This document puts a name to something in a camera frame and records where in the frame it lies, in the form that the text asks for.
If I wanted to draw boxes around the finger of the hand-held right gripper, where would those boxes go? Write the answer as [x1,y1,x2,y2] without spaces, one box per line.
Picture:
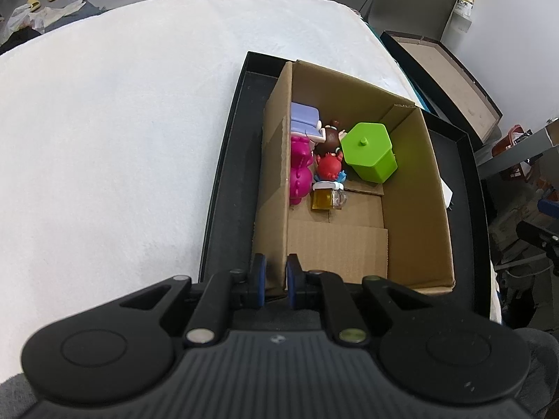
[515,220,559,277]

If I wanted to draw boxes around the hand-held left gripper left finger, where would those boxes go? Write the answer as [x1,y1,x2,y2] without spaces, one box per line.
[100,253,267,346]

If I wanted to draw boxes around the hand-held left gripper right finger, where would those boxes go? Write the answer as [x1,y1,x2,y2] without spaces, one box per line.
[285,253,456,346]

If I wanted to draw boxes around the toy beer mug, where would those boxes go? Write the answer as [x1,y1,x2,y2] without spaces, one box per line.
[310,182,349,211]

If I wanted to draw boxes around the pink plastic toy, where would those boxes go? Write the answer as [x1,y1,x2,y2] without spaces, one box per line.
[289,135,315,207]

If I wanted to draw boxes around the red round toy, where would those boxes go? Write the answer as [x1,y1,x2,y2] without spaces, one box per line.
[312,153,348,184]

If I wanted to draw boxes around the brown cardboard box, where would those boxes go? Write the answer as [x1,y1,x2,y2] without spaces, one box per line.
[252,60,456,296]

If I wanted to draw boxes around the black shallow tray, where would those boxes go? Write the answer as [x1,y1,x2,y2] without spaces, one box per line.
[198,51,492,320]

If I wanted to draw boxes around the brown haired doll figure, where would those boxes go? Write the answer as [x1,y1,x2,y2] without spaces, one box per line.
[315,119,348,158]

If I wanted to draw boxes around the green hexagonal container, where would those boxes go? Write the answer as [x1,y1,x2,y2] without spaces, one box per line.
[340,122,398,184]

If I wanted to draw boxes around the grey metal shelf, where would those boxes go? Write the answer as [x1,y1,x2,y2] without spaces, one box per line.
[475,121,559,181]

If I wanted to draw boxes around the red orange container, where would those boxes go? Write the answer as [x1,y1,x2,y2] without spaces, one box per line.
[491,124,532,182]

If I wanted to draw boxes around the lavender block toy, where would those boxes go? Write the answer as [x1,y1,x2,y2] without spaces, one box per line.
[290,102,324,141]

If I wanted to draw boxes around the blue jeans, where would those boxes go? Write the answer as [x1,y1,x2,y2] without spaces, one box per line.
[44,0,106,31]

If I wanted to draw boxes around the black cloth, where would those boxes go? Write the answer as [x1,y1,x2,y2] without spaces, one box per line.
[0,25,43,54]

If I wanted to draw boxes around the white plastic bag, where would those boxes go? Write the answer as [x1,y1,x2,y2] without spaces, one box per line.
[6,3,45,36]

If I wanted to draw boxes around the yellow white wall packet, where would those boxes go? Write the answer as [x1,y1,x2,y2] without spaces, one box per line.
[451,0,476,21]

